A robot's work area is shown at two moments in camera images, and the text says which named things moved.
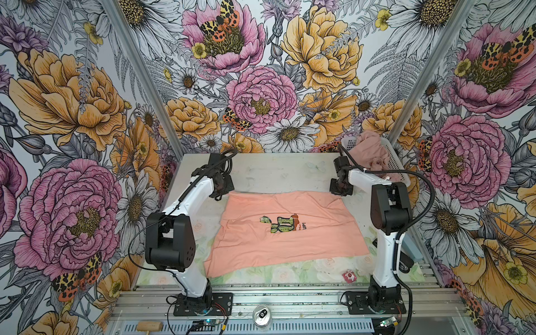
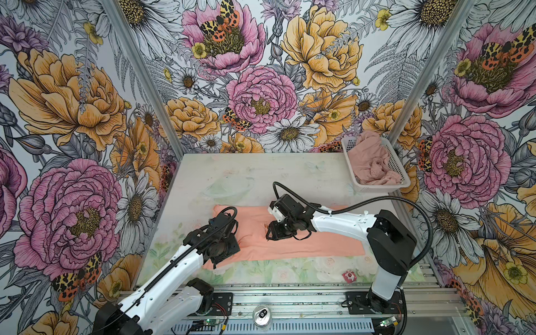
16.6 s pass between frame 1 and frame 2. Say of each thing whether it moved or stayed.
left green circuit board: stayed
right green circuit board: stayed
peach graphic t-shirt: moved
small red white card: stayed
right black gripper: moved
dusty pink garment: stayed
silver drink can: stayed
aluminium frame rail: stayed
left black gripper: moved
